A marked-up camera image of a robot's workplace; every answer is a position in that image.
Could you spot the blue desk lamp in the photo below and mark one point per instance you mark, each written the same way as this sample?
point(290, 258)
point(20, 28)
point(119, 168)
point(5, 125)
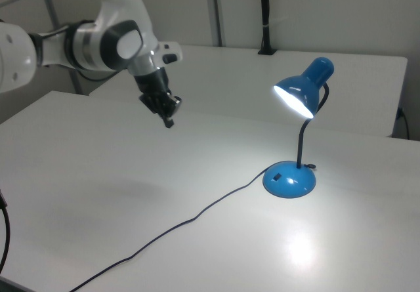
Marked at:
point(288, 182)

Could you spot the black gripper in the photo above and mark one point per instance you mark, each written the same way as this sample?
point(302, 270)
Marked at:
point(152, 83)

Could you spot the black pole with clamp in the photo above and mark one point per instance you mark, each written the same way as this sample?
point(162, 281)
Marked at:
point(265, 10)

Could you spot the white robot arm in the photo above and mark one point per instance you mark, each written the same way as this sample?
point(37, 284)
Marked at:
point(85, 42)

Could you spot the white desk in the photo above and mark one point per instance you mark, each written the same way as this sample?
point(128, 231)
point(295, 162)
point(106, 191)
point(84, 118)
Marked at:
point(229, 75)

